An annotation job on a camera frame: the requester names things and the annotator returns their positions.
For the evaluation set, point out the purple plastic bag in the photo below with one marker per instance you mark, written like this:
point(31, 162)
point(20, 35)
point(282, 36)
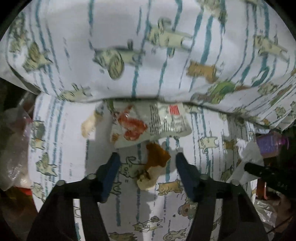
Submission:
point(270, 144)

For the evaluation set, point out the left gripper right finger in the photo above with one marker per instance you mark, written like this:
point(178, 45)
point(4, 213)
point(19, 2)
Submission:
point(239, 219)

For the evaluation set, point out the cat patterned white cloth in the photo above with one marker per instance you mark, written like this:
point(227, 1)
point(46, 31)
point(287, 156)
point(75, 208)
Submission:
point(230, 63)

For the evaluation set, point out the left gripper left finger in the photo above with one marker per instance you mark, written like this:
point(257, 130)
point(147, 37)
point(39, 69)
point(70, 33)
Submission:
point(55, 220)

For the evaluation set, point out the plastic bag with food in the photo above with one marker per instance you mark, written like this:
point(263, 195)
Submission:
point(15, 133)

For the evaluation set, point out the ketchup stained sauce packet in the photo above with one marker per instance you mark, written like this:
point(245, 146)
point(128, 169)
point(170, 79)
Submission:
point(135, 122)

